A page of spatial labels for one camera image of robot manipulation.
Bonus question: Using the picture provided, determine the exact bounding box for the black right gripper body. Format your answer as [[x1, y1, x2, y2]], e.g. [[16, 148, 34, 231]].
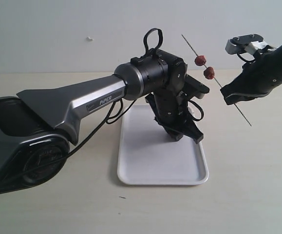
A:
[[241, 52, 277, 98]]

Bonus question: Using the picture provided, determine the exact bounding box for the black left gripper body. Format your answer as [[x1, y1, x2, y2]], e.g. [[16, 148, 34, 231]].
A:
[[145, 89, 192, 127]]

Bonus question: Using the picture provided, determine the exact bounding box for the thin metal skewer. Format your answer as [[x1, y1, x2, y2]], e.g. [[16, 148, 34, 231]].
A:
[[181, 34, 252, 127]]

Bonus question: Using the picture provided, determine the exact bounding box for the red berry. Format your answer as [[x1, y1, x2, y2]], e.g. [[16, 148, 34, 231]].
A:
[[194, 55, 207, 66], [203, 66, 215, 79]]

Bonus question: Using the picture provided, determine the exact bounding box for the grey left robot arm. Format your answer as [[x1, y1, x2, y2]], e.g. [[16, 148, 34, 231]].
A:
[[0, 49, 209, 194]]

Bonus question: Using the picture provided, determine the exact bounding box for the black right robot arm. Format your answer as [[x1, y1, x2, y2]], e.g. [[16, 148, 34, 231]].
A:
[[220, 34, 282, 105]]

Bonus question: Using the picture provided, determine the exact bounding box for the white rectangular plastic tray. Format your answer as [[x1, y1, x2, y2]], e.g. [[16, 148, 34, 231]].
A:
[[117, 105, 209, 186]]

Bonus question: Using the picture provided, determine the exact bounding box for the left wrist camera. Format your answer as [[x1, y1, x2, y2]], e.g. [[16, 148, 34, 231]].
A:
[[182, 74, 210, 100]]

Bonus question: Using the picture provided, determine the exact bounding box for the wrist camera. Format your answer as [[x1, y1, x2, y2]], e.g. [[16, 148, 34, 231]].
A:
[[225, 34, 277, 63], [182, 74, 210, 100]]

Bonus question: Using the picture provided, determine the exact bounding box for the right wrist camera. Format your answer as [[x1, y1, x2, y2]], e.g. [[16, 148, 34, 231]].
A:
[[225, 34, 277, 63]]

